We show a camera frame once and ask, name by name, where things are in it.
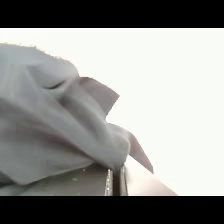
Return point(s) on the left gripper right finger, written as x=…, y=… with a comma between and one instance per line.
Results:
x=140, y=183

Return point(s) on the grey garment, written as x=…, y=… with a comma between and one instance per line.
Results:
x=50, y=126

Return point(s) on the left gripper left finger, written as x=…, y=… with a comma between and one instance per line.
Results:
x=90, y=182

